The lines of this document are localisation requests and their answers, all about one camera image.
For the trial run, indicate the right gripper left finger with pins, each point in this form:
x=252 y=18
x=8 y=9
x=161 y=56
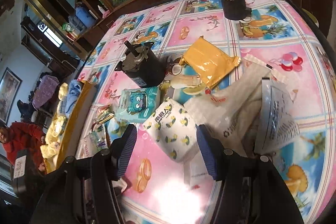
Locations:
x=63 y=198

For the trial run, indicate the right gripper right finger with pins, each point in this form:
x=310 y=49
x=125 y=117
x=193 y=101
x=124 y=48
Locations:
x=251 y=190

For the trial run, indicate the yellow fluffy towel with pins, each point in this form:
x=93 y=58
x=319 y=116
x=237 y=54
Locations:
x=54 y=134

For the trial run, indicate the landscape print tissue pack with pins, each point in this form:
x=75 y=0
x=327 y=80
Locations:
x=95 y=141

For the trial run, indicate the white medicine sachet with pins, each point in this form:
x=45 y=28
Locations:
x=277 y=128

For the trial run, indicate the beige paper mailer bag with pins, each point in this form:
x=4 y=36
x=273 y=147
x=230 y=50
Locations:
x=232 y=114

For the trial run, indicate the teal cartoon tissue pack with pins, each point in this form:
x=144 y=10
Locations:
x=136 y=105

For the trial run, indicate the white lemon print tissue pack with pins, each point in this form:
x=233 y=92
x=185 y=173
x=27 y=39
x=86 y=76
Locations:
x=173 y=129

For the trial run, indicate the large blue towel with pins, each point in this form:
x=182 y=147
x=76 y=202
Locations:
x=74 y=90

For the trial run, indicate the yellow snack packet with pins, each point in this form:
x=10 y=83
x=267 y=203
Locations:
x=209 y=62

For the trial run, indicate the person in red jacket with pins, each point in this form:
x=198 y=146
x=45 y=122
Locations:
x=21 y=136

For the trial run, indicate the pack of coloured crayons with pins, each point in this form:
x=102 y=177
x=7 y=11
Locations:
x=103 y=114

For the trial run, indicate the colourful printed tablecloth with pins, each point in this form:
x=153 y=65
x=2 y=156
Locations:
x=159 y=190

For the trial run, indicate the black motor with shaft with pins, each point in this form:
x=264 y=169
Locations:
x=141 y=65

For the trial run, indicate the blue water jug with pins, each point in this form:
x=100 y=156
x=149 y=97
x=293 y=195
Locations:
x=84 y=15

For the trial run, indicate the black motor with tape roll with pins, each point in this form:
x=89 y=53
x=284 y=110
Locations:
x=236 y=9

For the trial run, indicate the framed wall painting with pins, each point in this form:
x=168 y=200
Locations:
x=9 y=86

